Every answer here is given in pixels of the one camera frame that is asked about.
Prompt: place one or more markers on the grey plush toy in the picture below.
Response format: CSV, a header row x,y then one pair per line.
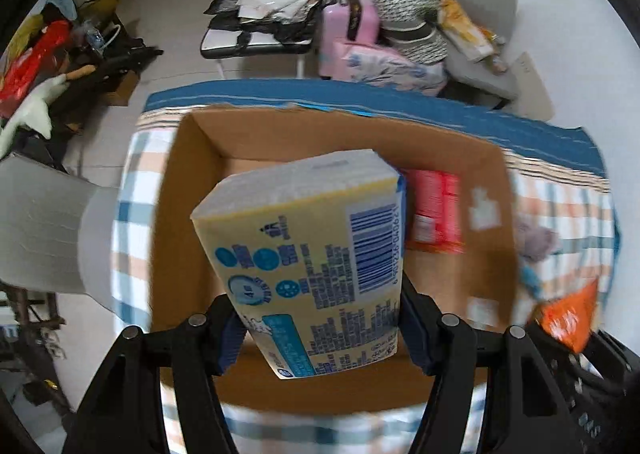
x,y
537,239

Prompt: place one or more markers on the pink suitcase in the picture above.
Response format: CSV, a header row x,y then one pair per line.
x,y
345,28

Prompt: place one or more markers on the black and white patterned bag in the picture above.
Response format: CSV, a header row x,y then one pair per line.
x,y
412,23

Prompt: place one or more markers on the white leather chair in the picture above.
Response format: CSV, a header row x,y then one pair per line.
x,y
260,33

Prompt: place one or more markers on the brown cardboard box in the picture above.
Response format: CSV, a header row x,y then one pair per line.
x,y
450,284

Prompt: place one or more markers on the orange packet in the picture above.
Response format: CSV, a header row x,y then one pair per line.
x,y
572,316

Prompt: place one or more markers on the red plastic bag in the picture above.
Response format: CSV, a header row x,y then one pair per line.
x,y
35,58

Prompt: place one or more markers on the grey chair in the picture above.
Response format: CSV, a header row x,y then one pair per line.
x,y
45,229
487,8

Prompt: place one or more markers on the grey chair back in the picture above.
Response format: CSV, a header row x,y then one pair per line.
x,y
45,229

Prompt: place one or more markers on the plaid blue-edged blanket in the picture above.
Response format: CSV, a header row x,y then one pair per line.
x,y
550,168

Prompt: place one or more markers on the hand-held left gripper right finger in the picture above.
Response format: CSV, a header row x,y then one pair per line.
x,y
416,340

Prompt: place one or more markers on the red snack packet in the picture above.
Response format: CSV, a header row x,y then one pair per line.
x,y
435,214

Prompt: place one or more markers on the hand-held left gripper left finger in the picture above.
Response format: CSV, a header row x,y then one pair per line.
x,y
229,343

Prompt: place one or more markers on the white flat panel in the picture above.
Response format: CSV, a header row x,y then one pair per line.
x,y
535,88

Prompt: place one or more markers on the small cardboard box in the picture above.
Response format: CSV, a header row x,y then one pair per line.
x,y
122,86

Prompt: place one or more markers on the white plush goose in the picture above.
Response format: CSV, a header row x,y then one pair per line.
x,y
35,108

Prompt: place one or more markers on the floral print soft pack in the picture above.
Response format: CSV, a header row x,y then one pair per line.
x,y
390,66

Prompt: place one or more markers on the yellow plastic bag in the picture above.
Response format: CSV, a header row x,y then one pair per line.
x,y
465,26

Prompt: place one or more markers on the yellow and white tissue pack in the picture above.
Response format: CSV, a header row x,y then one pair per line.
x,y
300,254

